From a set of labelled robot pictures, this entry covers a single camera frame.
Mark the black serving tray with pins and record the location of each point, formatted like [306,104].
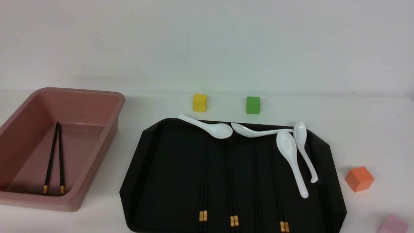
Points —
[161,190]

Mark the white spoon far left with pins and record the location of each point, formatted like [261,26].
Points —
[219,131]

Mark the white spoon large centre right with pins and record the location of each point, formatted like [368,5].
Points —
[287,147]

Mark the white spoon top middle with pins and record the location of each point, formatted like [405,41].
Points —
[247,132]

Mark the pink plastic bin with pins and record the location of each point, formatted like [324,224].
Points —
[89,121]

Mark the black chopstick tray pair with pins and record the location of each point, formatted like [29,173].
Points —
[201,209]

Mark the pink cube block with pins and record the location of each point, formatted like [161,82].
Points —
[393,224]

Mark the orange cube block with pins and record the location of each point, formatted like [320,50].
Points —
[359,179]

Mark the green cube block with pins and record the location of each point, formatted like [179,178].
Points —
[253,105]

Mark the black chopstick in bin left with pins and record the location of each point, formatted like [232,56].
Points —
[50,162]

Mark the yellow cube block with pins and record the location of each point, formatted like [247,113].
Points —
[199,103]

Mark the white spoon far right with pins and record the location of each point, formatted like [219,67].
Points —
[300,137]

